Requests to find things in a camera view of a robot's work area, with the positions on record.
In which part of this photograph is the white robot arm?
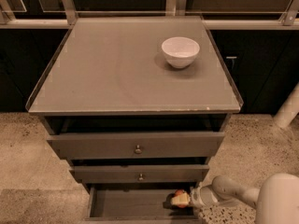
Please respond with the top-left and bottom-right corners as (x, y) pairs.
(170, 174), (299, 224)

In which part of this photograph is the grey drawer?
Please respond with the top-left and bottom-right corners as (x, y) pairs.
(70, 164), (209, 184)
(48, 132), (224, 160)
(84, 183), (199, 224)

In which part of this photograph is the white ceramic bowl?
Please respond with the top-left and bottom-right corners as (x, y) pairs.
(162, 36), (200, 69)

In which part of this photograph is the bottom grey drawer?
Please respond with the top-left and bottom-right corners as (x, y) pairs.
(84, 183), (199, 224)

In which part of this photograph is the top drawer metal knob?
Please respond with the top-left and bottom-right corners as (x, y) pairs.
(135, 145), (142, 154)

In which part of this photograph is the red apple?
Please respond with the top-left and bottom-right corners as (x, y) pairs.
(175, 189), (188, 208)

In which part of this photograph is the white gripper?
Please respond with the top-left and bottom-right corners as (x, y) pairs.
(171, 185), (220, 209)

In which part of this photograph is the top grey drawer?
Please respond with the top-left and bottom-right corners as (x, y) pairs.
(48, 132), (224, 160)

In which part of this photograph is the metal railing frame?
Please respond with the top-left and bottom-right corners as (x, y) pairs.
(1, 0), (299, 30)

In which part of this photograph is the middle grey drawer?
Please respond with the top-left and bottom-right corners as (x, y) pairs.
(70, 164), (209, 184)

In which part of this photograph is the grey drawer cabinet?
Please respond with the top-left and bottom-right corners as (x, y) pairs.
(25, 15), (244, 224)

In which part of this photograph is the white cylindrical post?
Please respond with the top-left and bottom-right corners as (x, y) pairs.
(274, 82), (299, 128)

